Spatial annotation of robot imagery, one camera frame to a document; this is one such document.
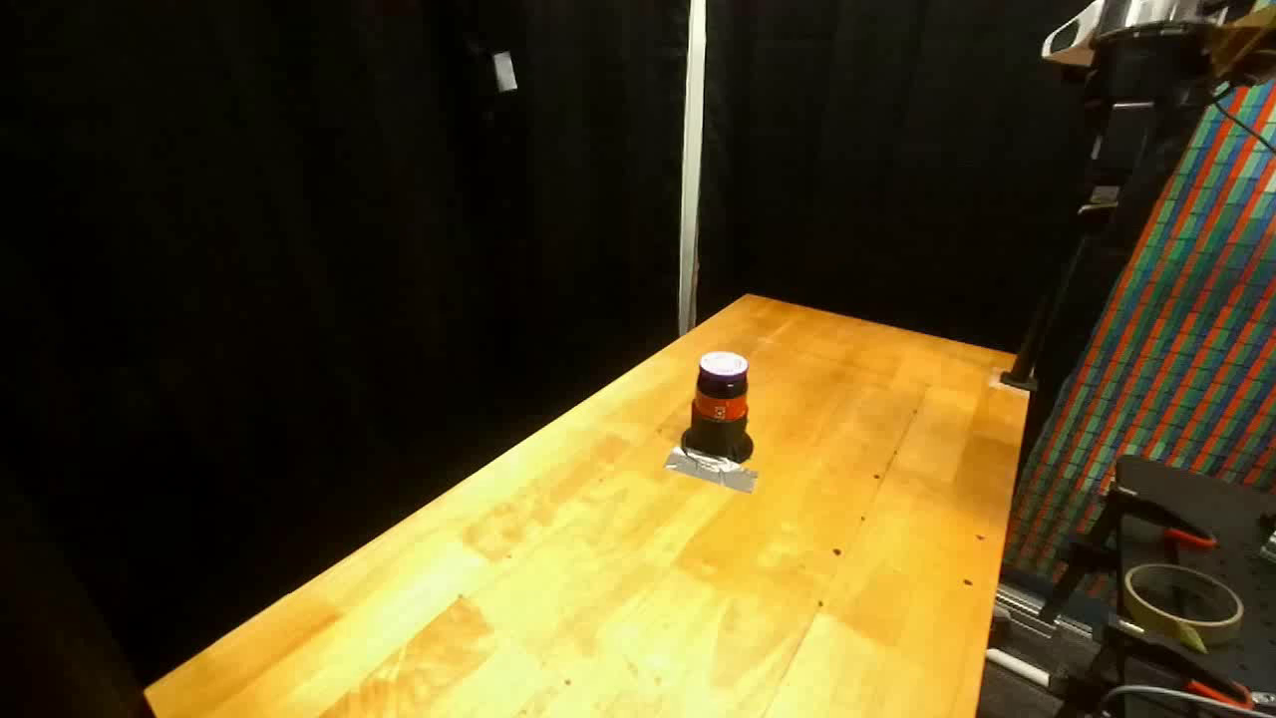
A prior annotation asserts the beige tape roll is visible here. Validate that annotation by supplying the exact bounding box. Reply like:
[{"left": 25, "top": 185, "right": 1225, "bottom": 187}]
[{"left": 1116, "top": 560, "right": 1253, "bottom": 653}]

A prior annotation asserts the black stand pole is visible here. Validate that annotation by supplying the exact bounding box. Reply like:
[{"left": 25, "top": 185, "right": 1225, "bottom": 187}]
[{"left": 996, "top": 58, "right": 1171, "bottom": 395}]

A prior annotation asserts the colourful striped woven cloth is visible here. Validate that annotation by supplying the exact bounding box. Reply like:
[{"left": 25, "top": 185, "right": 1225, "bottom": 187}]
[{"left": 1003, "top": 76, "right": 1276, "bottom": 591}]

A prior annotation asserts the small dark orange jar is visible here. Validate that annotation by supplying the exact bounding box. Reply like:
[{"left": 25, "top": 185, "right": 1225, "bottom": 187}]
[{"left": 679, "top": 347, "right": 760, "bottom": 467}]

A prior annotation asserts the black clamp with orange handle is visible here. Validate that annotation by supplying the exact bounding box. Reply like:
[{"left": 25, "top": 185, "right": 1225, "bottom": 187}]
[
  {"left": 1058, "top": 620, "right": 1258, "bottom": 718},
  {"left": 1058, "top": 482, "right": 1221, "bottom": 620}
]

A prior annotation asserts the white vertical pole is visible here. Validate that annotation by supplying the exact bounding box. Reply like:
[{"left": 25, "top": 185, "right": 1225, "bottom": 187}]
[{"left": 673, "top": 0, "right": 713, "bottom": 338}]

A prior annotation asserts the black perforated board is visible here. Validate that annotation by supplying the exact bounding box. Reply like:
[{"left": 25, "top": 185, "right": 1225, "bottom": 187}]
[{"left": 1104, "top": 456, "right": 1276, "bottom": 648}]

